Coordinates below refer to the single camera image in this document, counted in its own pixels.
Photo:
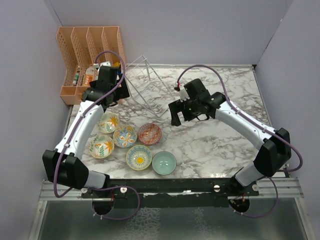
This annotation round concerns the plain teal bowl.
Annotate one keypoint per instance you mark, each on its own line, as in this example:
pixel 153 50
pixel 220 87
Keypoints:
pixel 164 163

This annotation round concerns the red patterned bowl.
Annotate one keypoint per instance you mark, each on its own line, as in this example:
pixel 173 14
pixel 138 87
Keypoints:
pixel 149 134

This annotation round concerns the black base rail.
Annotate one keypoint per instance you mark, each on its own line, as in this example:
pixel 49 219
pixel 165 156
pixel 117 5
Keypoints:
pixel 171 192

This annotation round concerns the yellow blue sun bowl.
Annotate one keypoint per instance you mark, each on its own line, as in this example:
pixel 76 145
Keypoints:
pixel 139 157

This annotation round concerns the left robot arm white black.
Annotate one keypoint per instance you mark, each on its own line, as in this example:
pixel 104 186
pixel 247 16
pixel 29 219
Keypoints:
pixel 63 164

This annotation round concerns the white wire dish rack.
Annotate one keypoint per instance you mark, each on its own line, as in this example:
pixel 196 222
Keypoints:
pixel 146 87

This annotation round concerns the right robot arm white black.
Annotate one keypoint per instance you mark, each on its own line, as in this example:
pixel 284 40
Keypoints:
pixel 272 144

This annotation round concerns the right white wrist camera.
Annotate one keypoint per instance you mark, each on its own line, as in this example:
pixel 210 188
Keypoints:
pixel 184 96

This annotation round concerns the floral orange green bowl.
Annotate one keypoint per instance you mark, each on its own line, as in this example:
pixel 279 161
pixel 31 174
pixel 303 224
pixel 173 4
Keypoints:
pixel 108 123
pixel 101 146

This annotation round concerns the blue orange ornate bowl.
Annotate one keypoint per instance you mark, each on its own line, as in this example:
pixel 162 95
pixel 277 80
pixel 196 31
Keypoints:
pixel 125 136

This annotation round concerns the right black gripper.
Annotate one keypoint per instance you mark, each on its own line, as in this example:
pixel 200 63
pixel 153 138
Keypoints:
pixel 177 106

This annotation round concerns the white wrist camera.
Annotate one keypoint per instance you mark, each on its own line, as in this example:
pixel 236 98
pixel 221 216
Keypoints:
pixel 96 66
pixel 184 96

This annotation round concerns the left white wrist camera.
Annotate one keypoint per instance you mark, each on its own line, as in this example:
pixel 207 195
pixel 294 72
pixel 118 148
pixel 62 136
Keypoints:
pixel 96 66

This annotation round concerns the peach plastic desk organizer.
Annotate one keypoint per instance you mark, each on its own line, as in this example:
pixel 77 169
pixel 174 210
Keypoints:
pixel 79 47

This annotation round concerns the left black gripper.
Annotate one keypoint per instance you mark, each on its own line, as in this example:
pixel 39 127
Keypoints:
pixel 122 92

